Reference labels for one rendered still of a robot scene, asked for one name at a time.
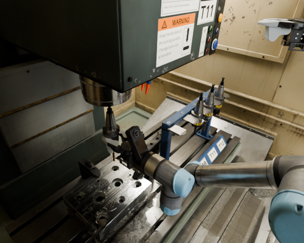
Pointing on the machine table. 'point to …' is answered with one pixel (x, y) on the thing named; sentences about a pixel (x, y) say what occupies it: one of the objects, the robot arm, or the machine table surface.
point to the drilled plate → (110, 176)
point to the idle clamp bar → (154, 143)
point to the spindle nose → (101, 94)
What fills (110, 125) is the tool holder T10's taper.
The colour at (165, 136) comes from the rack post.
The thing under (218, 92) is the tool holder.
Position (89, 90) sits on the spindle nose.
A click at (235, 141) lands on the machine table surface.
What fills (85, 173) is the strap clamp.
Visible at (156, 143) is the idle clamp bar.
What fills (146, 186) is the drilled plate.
